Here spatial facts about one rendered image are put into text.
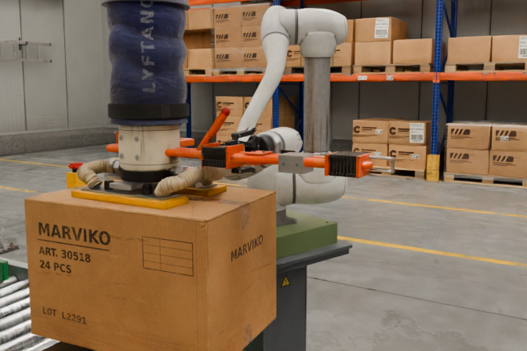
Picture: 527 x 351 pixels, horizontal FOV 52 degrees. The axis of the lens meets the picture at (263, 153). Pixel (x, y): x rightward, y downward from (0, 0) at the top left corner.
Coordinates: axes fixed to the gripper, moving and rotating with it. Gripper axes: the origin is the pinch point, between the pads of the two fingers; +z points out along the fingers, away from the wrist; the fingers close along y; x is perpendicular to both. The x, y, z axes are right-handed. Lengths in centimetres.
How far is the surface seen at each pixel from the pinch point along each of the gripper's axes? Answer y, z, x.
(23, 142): 103, -635, 898
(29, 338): 66, 6, 74
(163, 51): -27.4, 4.7, 16.5
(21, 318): 67, -4, 92
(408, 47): -74, -715, 124
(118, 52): -27.1, 9.2, 28.1
